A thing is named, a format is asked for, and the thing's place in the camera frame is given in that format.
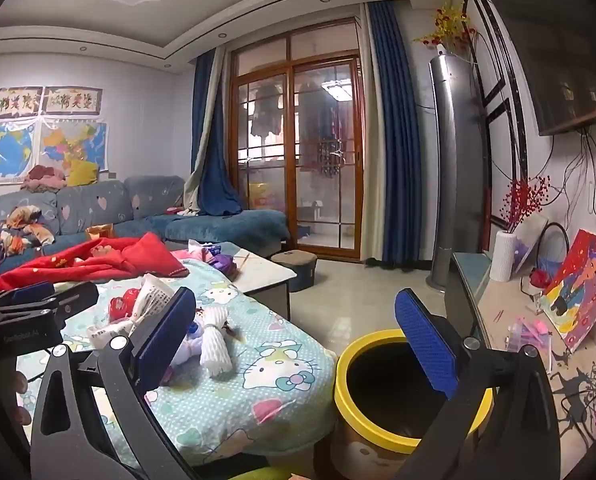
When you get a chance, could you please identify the clear bead organizer box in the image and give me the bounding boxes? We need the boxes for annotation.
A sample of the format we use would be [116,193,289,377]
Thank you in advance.
[505,322,548,361]

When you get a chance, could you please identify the white and purple plastic bag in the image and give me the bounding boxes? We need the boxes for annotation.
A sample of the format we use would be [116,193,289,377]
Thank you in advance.
[170,310,211,366]

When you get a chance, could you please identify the blue curtain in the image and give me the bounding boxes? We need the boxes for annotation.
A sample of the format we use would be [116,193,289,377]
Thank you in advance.
[367,1,425,268]
[193,50,243,216]

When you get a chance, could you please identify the small purple canvas painting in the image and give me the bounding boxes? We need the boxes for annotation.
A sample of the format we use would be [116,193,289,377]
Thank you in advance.
[510,215,548,276]

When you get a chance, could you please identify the white marble coffee table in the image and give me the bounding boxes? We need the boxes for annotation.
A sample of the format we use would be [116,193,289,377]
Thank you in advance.
[165,240,299,321]

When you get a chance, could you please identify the white ribbed vase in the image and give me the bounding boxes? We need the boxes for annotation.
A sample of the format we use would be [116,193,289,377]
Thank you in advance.
[488,230,517,283]

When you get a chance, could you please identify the beige curtain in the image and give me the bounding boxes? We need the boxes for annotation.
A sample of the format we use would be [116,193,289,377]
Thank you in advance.
[184,47,229,211]
[360,2,386,261]

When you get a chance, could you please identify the black looped cable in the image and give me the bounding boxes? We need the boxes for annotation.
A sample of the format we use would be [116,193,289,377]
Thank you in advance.
[520,221,571,301]

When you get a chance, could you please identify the yellow cushion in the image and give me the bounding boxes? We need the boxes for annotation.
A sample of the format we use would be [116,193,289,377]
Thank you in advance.
[67,160,100,187]

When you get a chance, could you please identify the colourful clothes pile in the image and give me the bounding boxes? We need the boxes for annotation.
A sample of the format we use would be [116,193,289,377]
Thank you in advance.
[0,205,56,261]

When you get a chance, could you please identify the world map poster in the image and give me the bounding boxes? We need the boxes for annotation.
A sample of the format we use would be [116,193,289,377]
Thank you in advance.
[0,125,35,185]

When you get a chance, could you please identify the blue sofa with heart print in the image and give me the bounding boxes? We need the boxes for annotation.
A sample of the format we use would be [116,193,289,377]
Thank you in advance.
[0,175,291,276]

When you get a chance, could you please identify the person's left hand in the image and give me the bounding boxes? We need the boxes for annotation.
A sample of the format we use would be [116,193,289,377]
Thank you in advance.
[8,367,33,428]

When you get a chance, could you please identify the yellow and red artificial flowers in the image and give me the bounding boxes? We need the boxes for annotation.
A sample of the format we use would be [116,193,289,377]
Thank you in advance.
[413,2,478,61]

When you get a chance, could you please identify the wall-mounted television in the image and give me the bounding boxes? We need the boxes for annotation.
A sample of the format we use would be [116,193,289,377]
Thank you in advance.
[490,0,596,136]

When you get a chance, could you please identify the purple cloth bundle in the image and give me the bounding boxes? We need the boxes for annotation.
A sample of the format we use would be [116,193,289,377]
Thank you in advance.
[198,242,239,278]

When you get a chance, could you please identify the yellow-rimmed trash bin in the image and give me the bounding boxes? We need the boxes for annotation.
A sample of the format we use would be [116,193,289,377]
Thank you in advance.
[330,329,496,480]

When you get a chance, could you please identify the printed-top television cabinet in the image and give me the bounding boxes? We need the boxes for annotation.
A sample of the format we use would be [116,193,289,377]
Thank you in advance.
[443,252,596,461]

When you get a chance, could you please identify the calligraphy wall poster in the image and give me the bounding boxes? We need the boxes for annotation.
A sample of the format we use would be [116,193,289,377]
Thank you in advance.
[0,87,44,121]
[44,86,104,116]

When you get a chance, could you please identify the grey tower air conditioner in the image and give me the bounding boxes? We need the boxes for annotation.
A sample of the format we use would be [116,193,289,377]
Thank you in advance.
[428,52,488,291]

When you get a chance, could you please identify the red and pink clothes pile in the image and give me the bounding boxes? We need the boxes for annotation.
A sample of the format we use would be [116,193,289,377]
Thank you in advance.
[20,164,69,192]

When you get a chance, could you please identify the country map poster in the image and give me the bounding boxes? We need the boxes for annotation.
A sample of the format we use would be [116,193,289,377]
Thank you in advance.
[39,121,109,172]

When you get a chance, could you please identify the cartoon cat printed blanket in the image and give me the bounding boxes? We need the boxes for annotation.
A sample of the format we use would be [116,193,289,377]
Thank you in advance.
[15,255,339,471]

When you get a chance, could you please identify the wooden sliding glass door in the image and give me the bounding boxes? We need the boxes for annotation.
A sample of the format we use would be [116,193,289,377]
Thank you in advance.
[228,17,366,261]

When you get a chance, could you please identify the red garment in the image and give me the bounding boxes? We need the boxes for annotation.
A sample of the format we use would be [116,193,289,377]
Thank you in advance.
[0,232,191,296]

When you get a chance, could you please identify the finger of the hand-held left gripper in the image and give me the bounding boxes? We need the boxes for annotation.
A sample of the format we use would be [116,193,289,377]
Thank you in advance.
[0,281,100,322]

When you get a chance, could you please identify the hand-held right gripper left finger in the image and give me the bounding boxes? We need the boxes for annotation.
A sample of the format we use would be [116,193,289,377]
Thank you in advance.
[30,286,199,480]

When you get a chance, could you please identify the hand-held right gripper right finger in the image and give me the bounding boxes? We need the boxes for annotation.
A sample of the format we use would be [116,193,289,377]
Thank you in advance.
[394,287,562,480]

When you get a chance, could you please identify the round blue stool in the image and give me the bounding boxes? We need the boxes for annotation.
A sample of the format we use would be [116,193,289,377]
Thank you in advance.
[270,249,319,292]

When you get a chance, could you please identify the large figure canvas painting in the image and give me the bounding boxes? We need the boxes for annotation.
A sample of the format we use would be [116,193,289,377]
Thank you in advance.
[535,228,596,353]

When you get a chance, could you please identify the red berry branches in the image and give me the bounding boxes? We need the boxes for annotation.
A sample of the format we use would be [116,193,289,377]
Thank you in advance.
[500,175,551,233]

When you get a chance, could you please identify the hanging dark garment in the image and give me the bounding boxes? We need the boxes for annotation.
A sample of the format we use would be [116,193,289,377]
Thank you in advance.
[250,85,289,138]

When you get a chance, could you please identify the black cable bundle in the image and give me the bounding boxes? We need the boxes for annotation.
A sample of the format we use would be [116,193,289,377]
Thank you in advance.
[548,127,596,221]

